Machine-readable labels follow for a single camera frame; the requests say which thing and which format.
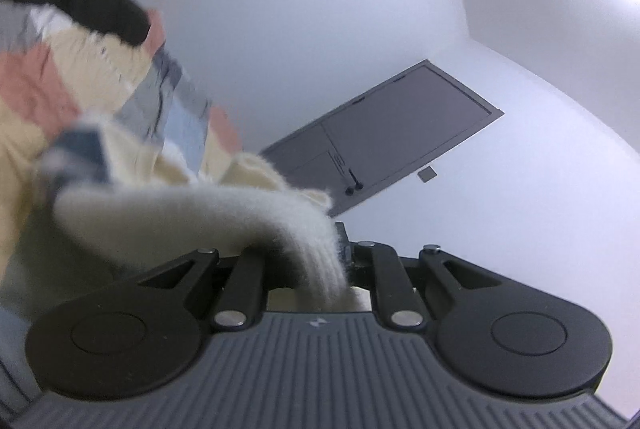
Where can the patchwork checkered bed sheet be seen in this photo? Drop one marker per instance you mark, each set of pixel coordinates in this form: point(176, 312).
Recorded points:
point(81, 105)

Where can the small grey wall switch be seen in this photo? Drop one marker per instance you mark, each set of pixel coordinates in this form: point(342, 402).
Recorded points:
point(427, 174)

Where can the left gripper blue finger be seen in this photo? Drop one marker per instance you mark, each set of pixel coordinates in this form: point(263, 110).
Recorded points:
point(345, 253)

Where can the grey bedroom door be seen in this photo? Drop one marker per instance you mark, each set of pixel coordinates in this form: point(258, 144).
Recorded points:
point(381, 136)

